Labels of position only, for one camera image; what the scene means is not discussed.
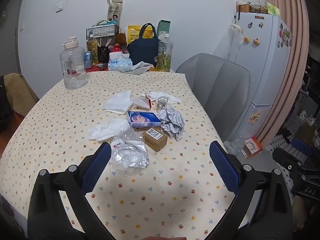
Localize grey upholstered chair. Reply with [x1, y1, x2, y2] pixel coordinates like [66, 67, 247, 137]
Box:
[175, 53, 251, 143]

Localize large clear water jug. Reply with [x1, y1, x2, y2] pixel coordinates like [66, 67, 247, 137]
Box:
[59, 36, 88, 90]

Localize black pen holder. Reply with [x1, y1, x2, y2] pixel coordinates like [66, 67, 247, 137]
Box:
[97, 38, 113, 63]

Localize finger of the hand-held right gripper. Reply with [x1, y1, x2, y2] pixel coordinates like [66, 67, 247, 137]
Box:
[272, 147, 304, 173]
[291, 137, 316, 157]

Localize newspaper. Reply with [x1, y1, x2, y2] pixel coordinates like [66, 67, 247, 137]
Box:
[158, 105, 185, 142]

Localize small wire basket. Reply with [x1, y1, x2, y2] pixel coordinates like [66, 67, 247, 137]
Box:
[250, 4, 268, 14]

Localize red white carton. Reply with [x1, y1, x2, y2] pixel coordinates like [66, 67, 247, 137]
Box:
[132, 94, 152, 110]

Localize large white tissue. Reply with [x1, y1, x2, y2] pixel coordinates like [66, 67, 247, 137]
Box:
[146, 91, 182, 105]

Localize orange white box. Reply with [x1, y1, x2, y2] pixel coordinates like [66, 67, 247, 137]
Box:
[241, 137, 263, 159]

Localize green box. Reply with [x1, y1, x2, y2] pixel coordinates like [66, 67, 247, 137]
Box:
[157, 19, 172, 40]

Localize small herbal tea bottle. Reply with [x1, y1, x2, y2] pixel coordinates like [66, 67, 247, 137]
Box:
[86, 34, 99, 65]

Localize floral tablecloth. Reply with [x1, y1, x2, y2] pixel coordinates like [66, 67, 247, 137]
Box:
[0, 70, 248, 240]

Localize black wire basket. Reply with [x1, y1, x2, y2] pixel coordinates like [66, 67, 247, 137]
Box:
[86, 24, 119, 40]

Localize pink curtain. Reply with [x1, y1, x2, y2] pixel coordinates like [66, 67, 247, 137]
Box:
[255, 0, 310, 145]

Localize person's right forearm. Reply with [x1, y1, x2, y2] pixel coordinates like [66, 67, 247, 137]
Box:
[292, 200, 320, 234]

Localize small cardboard box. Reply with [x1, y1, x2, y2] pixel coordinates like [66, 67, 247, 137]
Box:
[142, 127, 168, 152]

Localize dark cloth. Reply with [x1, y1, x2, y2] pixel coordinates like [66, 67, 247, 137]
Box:
[0, 76, 14, 133]

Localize cluster of picture magnets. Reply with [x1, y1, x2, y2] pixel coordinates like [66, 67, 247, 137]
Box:
[277, 22, 293, 48]

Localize clear plastic packaging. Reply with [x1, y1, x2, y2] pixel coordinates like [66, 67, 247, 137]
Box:
[110, 131, 150, 178]

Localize grey towel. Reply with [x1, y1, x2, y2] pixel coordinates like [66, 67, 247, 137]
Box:
[119, 61, 155, 75]

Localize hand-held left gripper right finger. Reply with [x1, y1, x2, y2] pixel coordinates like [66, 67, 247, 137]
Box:
[205, 141, 293, 240]

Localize yellow snack pouch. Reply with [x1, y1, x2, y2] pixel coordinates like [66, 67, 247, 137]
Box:
[127, 25, 144, 44]

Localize white fridge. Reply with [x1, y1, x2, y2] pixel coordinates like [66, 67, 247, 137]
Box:
[212, 12, 293, 145]

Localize white tote bag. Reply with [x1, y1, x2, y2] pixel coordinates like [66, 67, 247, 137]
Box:
[214, 21, 244, 63]

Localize yellow flower magnet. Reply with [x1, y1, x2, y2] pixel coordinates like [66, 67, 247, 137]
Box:
[248, 110, 263, 124]

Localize blue packet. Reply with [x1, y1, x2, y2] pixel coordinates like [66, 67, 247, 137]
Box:
[126, 110, 162, 129]

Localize white plastic wrapper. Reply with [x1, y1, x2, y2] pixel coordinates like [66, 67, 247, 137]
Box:
[87, 118, 130, 142]

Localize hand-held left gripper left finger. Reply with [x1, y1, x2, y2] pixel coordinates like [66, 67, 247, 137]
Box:
[27, 142, 115, 240]

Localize tall printed paper carton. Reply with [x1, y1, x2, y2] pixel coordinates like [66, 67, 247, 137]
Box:
[107, 0, 124, 27]

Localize navy lunch bag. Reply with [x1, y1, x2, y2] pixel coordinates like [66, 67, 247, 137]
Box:
[127, 23, 161, 66]

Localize brown plush toy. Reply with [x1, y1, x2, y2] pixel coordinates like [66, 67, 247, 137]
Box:
[115, 33, 127, 46]

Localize olive cushion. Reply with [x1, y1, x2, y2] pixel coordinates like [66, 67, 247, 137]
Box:
[4, 73, 40, 117]

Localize blue tissue box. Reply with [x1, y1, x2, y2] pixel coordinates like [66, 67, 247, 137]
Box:
[107, 51, 133, 72]

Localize large herbal tea bottle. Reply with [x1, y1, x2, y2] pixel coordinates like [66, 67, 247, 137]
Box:
[156, 33, 174, 72]

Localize clear plastic bag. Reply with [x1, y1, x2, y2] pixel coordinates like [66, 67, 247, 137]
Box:
[224, 136, 247, 155]

